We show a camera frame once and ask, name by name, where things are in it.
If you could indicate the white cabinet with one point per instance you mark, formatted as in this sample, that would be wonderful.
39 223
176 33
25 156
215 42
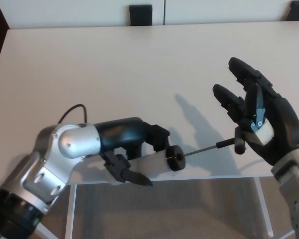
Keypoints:
77 11

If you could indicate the white desk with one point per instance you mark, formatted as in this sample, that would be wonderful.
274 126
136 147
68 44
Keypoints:
114 69

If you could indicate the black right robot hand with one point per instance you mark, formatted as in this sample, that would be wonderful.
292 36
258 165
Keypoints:
284 119

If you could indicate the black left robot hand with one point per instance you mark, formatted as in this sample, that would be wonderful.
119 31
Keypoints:
122 132

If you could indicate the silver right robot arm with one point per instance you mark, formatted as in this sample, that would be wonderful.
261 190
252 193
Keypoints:
296 189

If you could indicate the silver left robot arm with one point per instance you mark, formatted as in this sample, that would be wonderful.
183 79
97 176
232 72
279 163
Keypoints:
64 142

